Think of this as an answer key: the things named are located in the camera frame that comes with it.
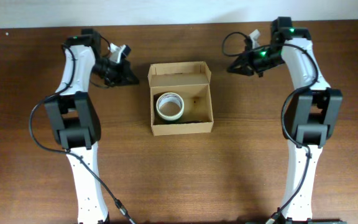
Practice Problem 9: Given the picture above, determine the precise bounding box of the white masking tape roll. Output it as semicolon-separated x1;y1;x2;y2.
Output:
155;91;185;121

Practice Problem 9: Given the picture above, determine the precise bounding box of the cardboard box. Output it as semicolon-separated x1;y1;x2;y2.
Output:
148;62;214;136

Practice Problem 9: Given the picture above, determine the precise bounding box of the black slim pen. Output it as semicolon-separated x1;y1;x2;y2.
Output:
183;120;203;124

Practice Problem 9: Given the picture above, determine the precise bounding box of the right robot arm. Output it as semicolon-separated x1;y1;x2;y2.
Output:
226;17;343;224

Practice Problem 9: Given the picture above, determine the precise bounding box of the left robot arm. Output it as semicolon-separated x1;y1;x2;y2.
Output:
42;29;139;223

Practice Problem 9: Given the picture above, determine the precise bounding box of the right black cable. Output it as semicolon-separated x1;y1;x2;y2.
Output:
221;30;319;224

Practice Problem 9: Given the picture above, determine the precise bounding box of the black cable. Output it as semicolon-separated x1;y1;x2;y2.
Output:
221;30;319;224
28;34;136;224

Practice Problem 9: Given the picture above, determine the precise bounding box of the left black cable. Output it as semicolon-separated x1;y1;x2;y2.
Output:
28;34;136;224

